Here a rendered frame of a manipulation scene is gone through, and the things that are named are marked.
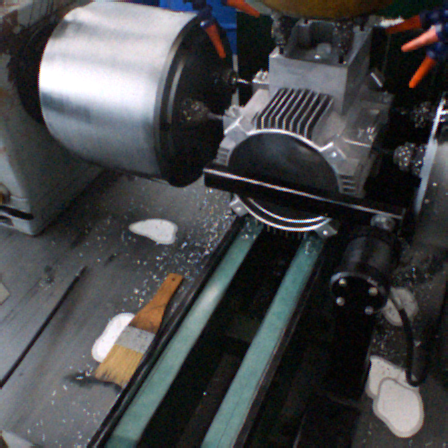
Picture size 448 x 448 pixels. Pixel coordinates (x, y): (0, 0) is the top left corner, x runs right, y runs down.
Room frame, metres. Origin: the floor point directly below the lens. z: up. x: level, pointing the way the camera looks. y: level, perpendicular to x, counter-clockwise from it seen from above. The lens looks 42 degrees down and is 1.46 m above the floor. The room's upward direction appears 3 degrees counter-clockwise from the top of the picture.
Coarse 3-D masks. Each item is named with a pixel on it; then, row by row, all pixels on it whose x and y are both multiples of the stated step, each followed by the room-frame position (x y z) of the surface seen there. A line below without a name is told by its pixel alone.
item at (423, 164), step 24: (432, 120) 0.60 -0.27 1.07; (408, 144) 0.53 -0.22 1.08; (432, 144) 0.48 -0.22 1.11; (408, 168) 0.52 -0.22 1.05; (432, 168) 0.46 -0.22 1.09; (432, 192) 0.45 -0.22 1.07; (408, 216) 0.51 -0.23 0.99; (432, 216) 0.45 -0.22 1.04; (408, 240) 0.47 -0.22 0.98; (432, 240) 0.45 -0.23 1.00
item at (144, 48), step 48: (96, 0) 0.81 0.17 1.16; (48, 48) 0.74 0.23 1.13; (96, 48) 0.70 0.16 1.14; (144, 48) 0.68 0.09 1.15; (192, 48) 0.70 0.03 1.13; (48, 96) 0.70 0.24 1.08; (96, 96) 0.66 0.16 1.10; (144, 96) 0.63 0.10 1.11; (192, 96) 0.69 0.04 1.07; (96, 144) 0.65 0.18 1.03; (144, 144) 0.61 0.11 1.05; (192, 144) 0.67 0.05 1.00
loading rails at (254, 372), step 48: (240, 240) 0.55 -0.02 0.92; (288, 240) 0.63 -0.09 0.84; (336, 240) 0.55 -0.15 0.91; (192, 288) 0.46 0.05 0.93; (240, 288) 0.50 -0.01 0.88; (288, 288) 0.46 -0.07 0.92; (192, 336) 0.39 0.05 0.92; (240, 336) 0.44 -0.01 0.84; (288, 336) 0.38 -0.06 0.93; (144, 384) 0.33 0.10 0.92; (192, 384) 0.37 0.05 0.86; (240, 384) 0.33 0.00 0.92; (288, 384) 0.38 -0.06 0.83; (96, 432) 0.28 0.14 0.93; (144, 432) 0.28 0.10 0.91; (240, 432) 0.27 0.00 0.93; (288, 432) 0.32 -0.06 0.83
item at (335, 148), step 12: (372, 72) 0.68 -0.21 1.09; (372, 84) 0.68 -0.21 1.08; (240, 120) 0.59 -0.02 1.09; (228, 132) 0.58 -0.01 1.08; (240, 132) 0.58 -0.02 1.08; (324, 144) 0.54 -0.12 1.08; (336, 144) 0.52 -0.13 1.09; (336, 156) 0.52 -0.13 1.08; (240, 204) 0.58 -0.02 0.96; (324, 228) 0.52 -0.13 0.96; (336, 228) 0.52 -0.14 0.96
